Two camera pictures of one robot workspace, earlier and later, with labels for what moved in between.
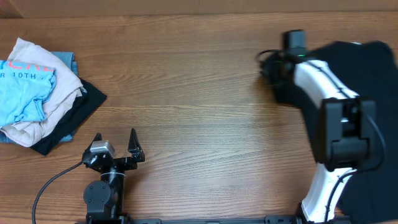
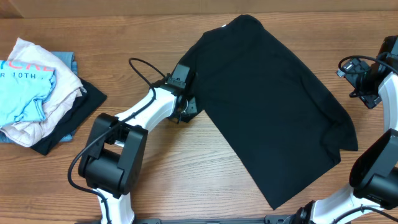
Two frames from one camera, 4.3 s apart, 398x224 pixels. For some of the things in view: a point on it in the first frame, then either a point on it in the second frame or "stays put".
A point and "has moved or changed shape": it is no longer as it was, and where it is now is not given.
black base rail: (278, 219) stays put
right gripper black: (263, 70) to (371, 98)
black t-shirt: (368, 70) has moved or changed shape
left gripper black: (137, 155) to (192, 107)
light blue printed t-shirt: (20, 85) stays put
